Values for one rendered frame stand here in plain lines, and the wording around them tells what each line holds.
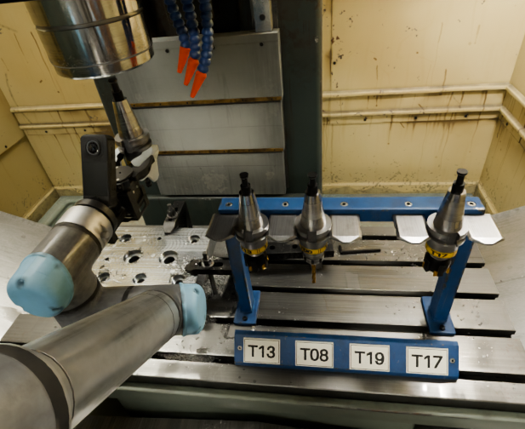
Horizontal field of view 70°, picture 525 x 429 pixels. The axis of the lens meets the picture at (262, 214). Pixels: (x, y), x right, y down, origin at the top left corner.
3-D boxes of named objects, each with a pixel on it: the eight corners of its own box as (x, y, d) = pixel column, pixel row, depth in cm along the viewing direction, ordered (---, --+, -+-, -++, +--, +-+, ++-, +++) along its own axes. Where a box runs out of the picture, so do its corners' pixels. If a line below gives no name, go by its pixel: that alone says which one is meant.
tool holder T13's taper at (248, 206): (265, 214, 68) (261, 185, 64) (260, 231, 65) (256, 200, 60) (242, 214, 69) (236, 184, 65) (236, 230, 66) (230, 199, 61)
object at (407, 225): (432, 245, 60) (433, 242, 60) (397, 245, 61) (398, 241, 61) (423, 218, 66) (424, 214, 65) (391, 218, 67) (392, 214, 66)
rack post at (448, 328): (455, 336, 81) (495, 234, 62) (429, 334, 82) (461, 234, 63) (444, 299, 89) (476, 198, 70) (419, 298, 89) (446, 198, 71)
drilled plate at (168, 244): (196, 306, 89) (191, 294, 86) (85, 302, 94) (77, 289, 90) (217, 241, 107) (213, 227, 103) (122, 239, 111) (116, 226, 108)
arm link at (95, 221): (42, 220, 53) (94, 221, 52) (60, 201, 57) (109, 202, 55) (65, 257, 58) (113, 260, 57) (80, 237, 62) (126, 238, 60)
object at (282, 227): (295, 243, 64) (295, 240, 63) (265, 243, 65) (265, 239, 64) (298, 217, 69) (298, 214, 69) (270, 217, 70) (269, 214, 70)
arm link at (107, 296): (135, 354, 57) (110, 311, 50) (65, 356, 58) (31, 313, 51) (149, 311, 63) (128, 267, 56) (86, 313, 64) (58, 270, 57)
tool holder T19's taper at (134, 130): (147, 128, 71) (136, 94, 67) (137, 140, 67) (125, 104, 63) (125, 128, 72) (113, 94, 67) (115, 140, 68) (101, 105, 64)
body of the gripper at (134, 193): (115, 200, 71) (82, 243, 62) (98, 161, 66) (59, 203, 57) (152, 200, 70) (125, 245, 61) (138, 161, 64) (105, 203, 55)
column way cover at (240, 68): (288, 197, 126) (277, 32, 94) (156, 197, 134) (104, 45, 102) (289, 188, 130) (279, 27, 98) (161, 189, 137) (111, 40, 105)
